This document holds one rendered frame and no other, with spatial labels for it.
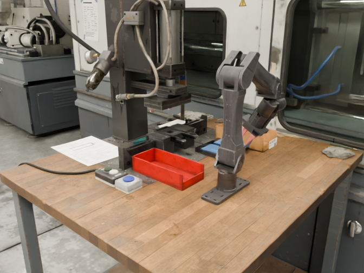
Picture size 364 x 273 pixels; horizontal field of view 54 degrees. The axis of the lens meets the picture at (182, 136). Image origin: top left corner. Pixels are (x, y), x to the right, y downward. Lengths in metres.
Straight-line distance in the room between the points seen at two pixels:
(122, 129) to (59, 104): 2.99
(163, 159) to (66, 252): 1.30
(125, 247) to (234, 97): 0.53
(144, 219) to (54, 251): 1.54
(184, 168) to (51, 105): 3.39
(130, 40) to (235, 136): 0.65
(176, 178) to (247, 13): 1.07
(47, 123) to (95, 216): 3.55
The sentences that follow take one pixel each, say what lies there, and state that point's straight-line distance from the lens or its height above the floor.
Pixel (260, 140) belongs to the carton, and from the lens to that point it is 1.54.
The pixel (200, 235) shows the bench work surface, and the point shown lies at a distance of 0.99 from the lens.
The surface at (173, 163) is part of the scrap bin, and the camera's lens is 1.36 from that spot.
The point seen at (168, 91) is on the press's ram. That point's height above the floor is 1.17.
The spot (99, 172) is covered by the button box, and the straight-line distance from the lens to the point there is 1.30.
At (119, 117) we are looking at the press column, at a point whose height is 1.01.
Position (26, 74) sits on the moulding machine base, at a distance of 4.41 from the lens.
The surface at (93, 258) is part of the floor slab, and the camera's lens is 2.42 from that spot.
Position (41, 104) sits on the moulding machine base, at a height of 0.43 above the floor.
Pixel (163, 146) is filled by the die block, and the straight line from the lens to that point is 1.44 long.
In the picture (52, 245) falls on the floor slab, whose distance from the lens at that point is 2.62.
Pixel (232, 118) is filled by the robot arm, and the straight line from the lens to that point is 1.10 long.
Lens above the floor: 1.47
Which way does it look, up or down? 20 degrees down
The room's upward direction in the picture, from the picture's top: straight up
